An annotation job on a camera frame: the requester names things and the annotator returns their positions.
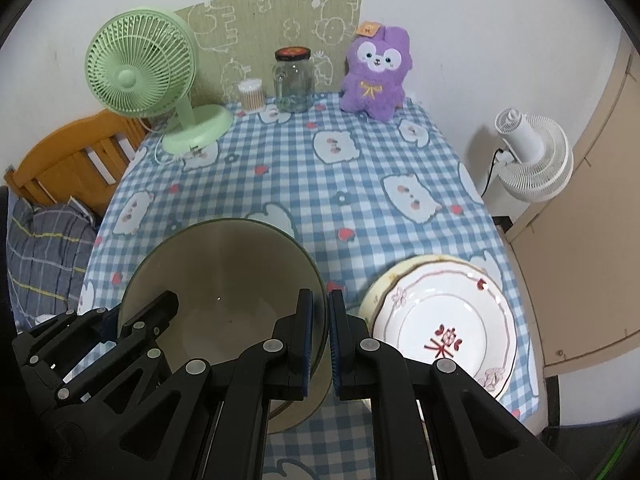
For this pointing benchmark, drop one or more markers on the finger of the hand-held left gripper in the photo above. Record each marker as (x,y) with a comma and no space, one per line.
(150,310)
(90,325)

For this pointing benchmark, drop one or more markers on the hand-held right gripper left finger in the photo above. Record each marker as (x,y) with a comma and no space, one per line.
(306,340)

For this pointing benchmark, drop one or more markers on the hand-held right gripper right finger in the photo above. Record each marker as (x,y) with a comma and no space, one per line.
(336,340)

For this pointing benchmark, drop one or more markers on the beige plate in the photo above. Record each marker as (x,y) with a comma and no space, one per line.
(295,412)

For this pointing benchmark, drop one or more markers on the large cream ceramic bowl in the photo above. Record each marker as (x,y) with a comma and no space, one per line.
(225,270)

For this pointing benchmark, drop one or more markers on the white plate with red flower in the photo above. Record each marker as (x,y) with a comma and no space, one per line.
(435,305)

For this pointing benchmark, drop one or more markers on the grey plaid pillow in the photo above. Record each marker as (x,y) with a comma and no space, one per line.
(45,260)

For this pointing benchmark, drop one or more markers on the blue checked tablecloth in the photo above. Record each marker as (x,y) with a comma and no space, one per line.
(310,185)

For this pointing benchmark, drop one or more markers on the wooden bed headboard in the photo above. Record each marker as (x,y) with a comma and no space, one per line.
(55,160)

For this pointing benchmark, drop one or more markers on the green desk fan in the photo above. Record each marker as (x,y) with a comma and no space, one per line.
(135,80)

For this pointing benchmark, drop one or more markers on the cotton swab container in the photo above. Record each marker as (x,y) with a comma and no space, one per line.
(251,96)

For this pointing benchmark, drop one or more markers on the glass jar red lid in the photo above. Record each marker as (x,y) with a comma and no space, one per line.
(294,85)

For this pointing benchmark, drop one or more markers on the purple plush rabbit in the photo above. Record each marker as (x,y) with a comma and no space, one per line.
(375,80)

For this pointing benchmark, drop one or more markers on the white desk fan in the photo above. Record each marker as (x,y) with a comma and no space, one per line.
(530,155)

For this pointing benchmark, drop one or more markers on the green woven wall mat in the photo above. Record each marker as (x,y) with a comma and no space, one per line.
(270,15)

